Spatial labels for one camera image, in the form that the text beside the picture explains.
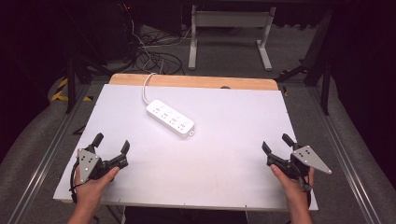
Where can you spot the white board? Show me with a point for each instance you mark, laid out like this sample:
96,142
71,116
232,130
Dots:
193,155

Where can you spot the yellow black hazard tape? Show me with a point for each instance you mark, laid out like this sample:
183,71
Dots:
63,91

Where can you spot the person's left hand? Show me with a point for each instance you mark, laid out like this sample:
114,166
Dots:
93,189

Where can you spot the white metal desk frame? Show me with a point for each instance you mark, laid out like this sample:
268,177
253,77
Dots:
230,37

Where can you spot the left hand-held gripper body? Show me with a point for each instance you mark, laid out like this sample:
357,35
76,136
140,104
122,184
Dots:
88,161

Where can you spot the aluminium floor rail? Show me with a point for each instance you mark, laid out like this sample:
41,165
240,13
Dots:
342,155
43,161

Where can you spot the white power strip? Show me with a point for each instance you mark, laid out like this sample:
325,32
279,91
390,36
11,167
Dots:
170,118

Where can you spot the black metal stand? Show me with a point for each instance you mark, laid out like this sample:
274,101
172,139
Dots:
317,65
79,74

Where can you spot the wooden table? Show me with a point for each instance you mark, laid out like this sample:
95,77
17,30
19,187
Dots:
193,81

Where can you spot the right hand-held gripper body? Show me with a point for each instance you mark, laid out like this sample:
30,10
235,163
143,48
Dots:
300,161

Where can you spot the person's right hand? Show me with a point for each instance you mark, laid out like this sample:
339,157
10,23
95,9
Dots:
292,186

